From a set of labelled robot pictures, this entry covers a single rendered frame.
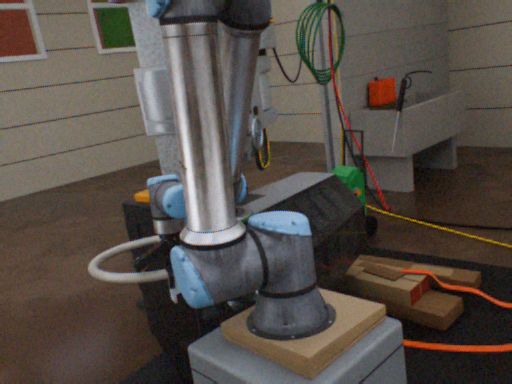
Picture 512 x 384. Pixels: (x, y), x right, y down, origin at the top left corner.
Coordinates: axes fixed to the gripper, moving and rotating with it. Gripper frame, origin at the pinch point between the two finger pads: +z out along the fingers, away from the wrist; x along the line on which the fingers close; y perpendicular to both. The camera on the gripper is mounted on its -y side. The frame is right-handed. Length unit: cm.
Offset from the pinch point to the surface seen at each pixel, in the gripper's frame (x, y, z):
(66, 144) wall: 698, -103, -2
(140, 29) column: 172, 10, -99
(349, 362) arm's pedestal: -50, 35, 4
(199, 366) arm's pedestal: -28.9, 3.3, 8.2
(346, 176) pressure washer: 216, 153, 16
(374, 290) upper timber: 104, 117, 63
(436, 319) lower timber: 73, 136, 71
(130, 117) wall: 754, -3, -32
